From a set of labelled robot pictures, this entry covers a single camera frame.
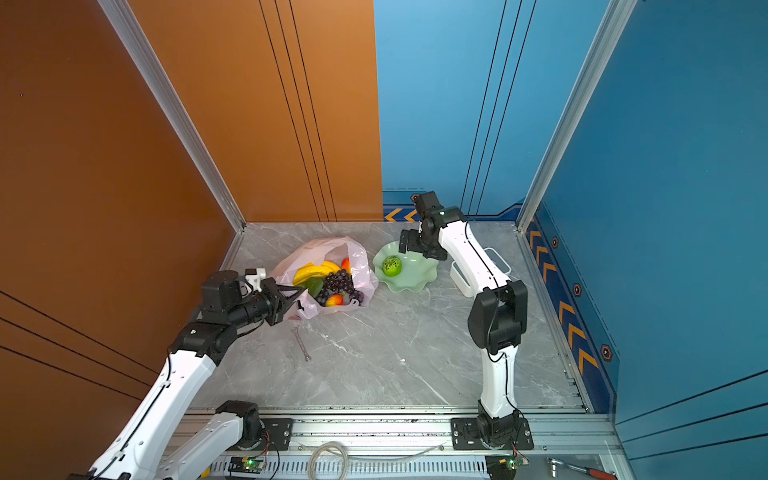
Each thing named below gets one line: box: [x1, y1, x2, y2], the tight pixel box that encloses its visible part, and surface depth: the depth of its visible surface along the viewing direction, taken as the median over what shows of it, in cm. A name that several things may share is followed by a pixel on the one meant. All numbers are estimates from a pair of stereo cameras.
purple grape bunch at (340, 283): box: [316, 269, 364, 307], surface depth 98 cm
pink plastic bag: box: [332, 237, 379, 312], surface depth 89 cm
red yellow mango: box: [326, 294, 345, 307], surface depth 96 cm
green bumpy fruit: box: [381, 255, 403, 277], surface depth 102 cm
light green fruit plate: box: [372, 241, 439, 294], surface depth 106 cm
